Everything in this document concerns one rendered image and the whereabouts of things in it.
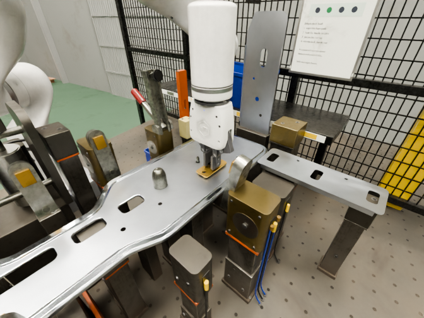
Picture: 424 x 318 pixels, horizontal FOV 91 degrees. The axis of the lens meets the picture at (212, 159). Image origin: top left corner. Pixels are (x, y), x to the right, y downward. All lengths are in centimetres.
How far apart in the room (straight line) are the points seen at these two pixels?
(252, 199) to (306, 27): 69
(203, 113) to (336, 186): 35
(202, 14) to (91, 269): 43
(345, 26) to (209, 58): 58
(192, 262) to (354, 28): 81
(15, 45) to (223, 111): 53
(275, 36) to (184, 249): 56
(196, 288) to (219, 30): 43
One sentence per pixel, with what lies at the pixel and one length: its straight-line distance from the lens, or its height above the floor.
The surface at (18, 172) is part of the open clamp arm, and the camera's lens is 52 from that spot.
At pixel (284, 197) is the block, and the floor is 98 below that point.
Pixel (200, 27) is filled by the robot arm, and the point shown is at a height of 131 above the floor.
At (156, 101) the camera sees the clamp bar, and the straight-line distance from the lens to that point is 61.
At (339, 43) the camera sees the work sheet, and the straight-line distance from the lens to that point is 89.
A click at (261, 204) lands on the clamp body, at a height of 104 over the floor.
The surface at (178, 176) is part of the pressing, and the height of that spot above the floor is 100.
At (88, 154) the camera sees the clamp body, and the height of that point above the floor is 106.
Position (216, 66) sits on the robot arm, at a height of 125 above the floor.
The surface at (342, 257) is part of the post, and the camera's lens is 70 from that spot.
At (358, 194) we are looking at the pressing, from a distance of 57.
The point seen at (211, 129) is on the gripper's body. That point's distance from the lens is 44.
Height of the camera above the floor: 132
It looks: 34 degrees down
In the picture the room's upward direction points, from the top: straight up
